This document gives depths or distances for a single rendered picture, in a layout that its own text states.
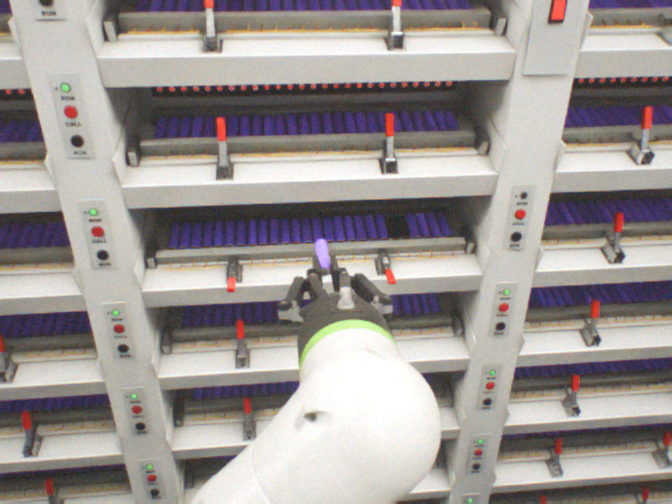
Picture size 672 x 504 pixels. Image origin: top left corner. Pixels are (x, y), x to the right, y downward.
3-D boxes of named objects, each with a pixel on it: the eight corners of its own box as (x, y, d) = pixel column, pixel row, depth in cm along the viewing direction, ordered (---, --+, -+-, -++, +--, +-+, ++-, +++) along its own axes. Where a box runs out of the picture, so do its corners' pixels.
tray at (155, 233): (478, 290, 102) (490, 255, 95) (145, 307, 97) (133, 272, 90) (451, 217, 116) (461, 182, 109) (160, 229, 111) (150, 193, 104)
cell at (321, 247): (327, 238, 81) (331, 267, 76) (326, 247, 82) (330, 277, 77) (314, 238, 81) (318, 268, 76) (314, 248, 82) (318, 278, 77)
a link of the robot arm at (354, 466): (495, 462, 36) (375, 365, 33) (365, 584, 38) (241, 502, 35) (436, 360, 49) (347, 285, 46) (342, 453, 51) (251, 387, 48)
